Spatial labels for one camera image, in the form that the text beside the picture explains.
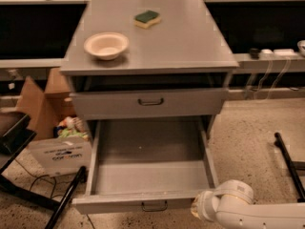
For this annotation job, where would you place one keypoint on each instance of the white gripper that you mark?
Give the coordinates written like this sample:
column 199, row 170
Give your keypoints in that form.
column 204, row 202

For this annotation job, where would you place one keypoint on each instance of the grey drawer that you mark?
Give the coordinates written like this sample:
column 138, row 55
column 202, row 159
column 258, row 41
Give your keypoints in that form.
column 149, row 165
column 138, row 104

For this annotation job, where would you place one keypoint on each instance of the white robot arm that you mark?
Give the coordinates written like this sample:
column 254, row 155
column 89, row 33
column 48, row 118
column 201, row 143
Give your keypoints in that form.
column 231, row 205

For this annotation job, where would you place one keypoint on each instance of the grey top drawer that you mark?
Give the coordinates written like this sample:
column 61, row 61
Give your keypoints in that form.
column 138, row 104

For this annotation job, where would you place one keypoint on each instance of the grey drawer cabinet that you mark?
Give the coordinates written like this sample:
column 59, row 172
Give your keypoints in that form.
column 184, row 51

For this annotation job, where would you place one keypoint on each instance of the black bar right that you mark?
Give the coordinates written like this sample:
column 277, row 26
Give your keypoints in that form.
column 293, row 167

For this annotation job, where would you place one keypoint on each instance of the colourful toys in box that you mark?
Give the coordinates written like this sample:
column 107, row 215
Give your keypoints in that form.
column 70, row 127

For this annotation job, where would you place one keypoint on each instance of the black power adapter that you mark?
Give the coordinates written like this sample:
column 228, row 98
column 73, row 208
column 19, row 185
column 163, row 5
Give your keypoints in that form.
column 254, row 53

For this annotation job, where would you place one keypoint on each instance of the white power adapter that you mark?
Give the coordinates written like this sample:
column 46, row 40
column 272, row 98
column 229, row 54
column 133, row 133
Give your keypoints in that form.
column 267, row 52

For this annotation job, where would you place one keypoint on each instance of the white power strip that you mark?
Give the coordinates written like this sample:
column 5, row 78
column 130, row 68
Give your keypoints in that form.
column 284, row 52

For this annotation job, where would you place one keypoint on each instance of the brown cardboard box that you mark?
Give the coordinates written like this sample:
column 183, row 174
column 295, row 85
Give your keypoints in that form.
column 47, row 107

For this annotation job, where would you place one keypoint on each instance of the white paper bowl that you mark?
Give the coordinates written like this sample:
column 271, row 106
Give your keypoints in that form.
column 106, row 45

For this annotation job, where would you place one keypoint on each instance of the green yellow sponge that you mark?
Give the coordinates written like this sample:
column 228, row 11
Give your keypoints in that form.
column 147, row 19

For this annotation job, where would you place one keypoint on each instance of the black stand frame left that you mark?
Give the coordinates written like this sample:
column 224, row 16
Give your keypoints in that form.
column 15, row 136

